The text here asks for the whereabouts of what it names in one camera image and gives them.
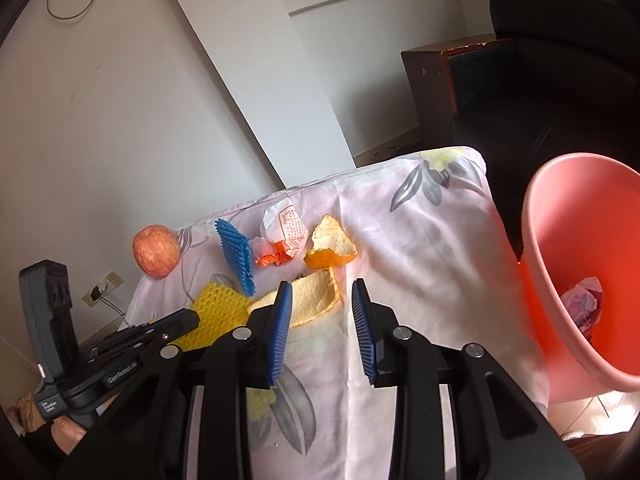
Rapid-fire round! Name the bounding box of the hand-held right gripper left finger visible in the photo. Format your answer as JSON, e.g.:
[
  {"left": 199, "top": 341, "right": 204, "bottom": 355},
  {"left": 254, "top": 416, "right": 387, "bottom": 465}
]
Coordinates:
[{"left": 57, "top": 281, "right": 293, "bottom": 480}]

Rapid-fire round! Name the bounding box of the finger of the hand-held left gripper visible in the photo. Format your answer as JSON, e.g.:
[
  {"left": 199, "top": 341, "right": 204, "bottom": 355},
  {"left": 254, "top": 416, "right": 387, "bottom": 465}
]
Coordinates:
[{"left": 100, "top": 309, "right": 200, "bottom": 356}]

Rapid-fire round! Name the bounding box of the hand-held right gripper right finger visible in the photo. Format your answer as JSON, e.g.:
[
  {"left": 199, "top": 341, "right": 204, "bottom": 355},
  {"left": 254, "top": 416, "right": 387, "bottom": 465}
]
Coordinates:
[{"left": 351, "top": 279, "right": 586, "bottom": 480}]

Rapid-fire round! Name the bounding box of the yellow foam fruit net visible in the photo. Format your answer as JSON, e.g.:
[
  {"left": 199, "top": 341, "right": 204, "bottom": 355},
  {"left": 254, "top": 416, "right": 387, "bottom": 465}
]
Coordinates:
[{"left": 170, "top": 280, "right": 253, "bottom": 351}]

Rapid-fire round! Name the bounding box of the long orange peel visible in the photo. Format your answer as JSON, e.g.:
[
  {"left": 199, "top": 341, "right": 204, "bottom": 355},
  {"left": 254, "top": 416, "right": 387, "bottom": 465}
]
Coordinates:
[{"left": 247, "top": 266, "right": 342, "bottom": 329}]

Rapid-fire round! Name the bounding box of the curled orange peel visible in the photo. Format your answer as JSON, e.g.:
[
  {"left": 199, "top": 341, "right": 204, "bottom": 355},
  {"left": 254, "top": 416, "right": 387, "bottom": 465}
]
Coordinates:
[{"left": 304, "top": 214, "right": 359, "bottom": 269}]

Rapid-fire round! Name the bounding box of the white and orange wrapper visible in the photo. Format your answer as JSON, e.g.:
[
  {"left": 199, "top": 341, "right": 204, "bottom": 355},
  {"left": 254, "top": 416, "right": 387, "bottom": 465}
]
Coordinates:
[{"left": 250, "top": 199, "right": 309, "bottom": 268}]

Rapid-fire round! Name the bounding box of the patterned snack packet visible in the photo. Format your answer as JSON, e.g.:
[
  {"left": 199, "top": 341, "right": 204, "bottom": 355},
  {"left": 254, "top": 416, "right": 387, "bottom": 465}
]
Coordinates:
[{"left": 559, "top": 276, "right": 606, "bottom": 346}]

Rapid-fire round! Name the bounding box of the pink plastic bucket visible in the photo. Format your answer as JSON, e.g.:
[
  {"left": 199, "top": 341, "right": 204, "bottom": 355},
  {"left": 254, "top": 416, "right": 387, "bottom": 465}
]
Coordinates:
[{"left": 520, "top": 154, "right": 640, "bottom": 391}]

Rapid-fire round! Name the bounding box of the person's left hand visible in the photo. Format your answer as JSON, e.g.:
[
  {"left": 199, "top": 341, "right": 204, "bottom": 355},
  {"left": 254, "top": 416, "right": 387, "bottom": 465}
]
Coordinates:
[{"left": 54, "top": 417, "right": 96, "bottom": 456}]

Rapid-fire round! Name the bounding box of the red apple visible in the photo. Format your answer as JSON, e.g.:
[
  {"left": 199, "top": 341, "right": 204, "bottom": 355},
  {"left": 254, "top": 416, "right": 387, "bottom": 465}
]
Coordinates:
[{"left": 132, "top": 224, "right": 182, "bottom": 279}]

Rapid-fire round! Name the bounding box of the floral pink cloth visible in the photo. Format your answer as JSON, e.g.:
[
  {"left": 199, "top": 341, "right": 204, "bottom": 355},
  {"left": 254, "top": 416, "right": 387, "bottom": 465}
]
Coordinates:
[{"left": 122, "top": 146, "right": 551, "bottom": 480}]

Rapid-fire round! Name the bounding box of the black leather armchair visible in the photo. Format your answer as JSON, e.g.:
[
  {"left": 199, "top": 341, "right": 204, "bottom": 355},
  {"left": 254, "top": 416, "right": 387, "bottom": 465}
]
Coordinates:
[{"left": 400, "top": 0, "right": 640, "bottom": 261}]

